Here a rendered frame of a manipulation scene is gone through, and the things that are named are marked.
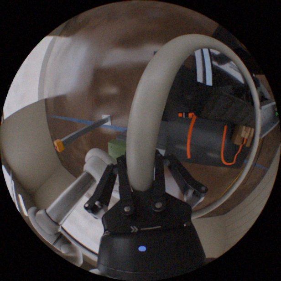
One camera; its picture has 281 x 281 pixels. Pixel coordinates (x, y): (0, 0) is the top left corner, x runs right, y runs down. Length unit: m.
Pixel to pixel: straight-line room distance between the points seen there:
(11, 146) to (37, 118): 2.45
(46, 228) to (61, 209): 0.17
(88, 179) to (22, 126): 5.74
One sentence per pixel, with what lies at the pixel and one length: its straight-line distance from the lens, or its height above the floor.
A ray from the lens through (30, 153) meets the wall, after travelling 6.41.
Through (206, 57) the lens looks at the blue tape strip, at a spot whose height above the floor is 0.82.
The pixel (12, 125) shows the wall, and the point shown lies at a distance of 6.12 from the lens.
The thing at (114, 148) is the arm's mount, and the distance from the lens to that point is 0.71.
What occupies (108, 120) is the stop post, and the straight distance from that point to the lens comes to 1.75.
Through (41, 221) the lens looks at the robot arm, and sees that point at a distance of 0.55.
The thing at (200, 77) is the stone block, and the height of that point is 0.78.
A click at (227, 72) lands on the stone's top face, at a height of 0.84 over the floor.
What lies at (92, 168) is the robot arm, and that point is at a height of 1.13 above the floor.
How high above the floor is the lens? 1.35
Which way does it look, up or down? 58 degrees down
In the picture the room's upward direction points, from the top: 145 degrees counter-clockwise
